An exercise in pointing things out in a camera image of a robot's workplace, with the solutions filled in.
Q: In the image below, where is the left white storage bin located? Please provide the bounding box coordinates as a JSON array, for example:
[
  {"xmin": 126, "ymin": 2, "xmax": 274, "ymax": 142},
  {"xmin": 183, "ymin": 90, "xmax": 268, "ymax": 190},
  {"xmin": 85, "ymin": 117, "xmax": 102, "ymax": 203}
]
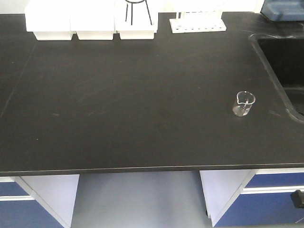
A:
[{"xmin": 24, "ymin": 0, "xmax": 73, "ymax": 40}]

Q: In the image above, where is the black cabinet handle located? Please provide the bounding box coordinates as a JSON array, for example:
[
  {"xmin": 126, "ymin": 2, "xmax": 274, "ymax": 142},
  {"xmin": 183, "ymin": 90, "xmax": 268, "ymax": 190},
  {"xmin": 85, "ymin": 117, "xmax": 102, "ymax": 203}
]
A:
[{"xmin": 290, "ymin": 190, "xmax": 304, "ymax": 209}]

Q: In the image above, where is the left blue white cabinet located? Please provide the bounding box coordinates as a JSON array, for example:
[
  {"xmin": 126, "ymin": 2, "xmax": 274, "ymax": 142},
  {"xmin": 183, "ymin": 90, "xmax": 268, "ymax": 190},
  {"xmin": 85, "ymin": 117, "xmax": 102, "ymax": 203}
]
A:
[{"xmin": 0, "ymin": 174, "xmax": 79, "ymax": 228}]

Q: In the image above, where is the small clear glass beaker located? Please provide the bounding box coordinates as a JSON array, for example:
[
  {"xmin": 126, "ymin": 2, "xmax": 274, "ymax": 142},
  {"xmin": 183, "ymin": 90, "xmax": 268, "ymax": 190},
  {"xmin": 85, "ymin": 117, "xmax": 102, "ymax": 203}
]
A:
[{"xmin": 232, "ymin": 91, "xmax": 256, "ymax": 117}]

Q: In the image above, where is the blue white cabinet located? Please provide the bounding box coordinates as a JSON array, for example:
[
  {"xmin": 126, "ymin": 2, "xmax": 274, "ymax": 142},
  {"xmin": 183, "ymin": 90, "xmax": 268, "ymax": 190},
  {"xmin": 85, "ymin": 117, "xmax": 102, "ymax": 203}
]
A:
[
  {"xmin": 0, "ymin": 174, "xmax": 79, "ymax": 228},
  {"xmin": 199, "ymin": 168, "xmax": 304, "ymax": 228}
]

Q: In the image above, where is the white storage bin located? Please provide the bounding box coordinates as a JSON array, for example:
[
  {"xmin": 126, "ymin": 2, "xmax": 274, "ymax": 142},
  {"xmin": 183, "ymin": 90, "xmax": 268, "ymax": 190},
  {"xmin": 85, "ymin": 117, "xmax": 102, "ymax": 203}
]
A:
[
  {"xmin": 24, "ymin": 0, "xmax": 73, "ymax": 40},
  {"xmin": 70, "ymin": 0, "xmax": 115, "ymax": 40},
  {"xmin": 114, "ymin": 0, "xmax": 158, "ymax": 39}
]

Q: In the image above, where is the black wire tripod stand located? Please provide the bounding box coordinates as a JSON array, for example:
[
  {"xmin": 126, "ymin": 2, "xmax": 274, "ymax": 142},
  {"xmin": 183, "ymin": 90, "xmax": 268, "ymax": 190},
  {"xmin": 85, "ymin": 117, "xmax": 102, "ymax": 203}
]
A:
[{"xmin": 124, "ymin": 0, "xmax": 153, "ymax": 26}]

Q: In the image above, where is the right blue white cabinet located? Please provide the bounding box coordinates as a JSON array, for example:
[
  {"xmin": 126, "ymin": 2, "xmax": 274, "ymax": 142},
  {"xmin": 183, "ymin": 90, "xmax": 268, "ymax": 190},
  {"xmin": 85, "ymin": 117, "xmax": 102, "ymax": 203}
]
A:
[{"xmin": 199, "ymin": 168, "xmax": 304, "ymax": 228}]

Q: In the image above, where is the middle white storage bin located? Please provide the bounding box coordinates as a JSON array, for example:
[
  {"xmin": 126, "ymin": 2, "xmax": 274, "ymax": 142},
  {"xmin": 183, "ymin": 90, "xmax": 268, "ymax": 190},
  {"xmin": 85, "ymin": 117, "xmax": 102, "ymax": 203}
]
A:
[{"xmin": 70, "ymin": 0, "xmax": 115, "ymax": 40}]

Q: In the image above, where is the right white storage bin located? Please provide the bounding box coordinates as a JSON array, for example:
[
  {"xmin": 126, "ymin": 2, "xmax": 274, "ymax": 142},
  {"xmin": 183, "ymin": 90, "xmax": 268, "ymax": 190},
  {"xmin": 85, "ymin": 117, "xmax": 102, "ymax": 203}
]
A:
[{"xmin": 114, "ymin": 0, "xmax": 158, "ymax": 39}]

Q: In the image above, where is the white test tube rack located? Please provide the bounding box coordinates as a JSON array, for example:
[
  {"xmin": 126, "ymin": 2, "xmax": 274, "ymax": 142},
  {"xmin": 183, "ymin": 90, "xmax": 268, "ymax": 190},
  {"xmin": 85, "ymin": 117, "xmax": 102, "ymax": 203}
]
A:
[{"xmin": 169, "ymin": 10, "xmax": 227, "ymax": 34}]

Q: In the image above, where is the black lab sink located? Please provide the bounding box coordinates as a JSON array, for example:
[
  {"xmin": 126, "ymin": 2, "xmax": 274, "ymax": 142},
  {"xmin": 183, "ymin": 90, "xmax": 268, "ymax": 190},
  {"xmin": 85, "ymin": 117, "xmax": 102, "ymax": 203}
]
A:
[{"xmin": 249, "ymin": 34, "xmax": 304, "ymax": 123}]

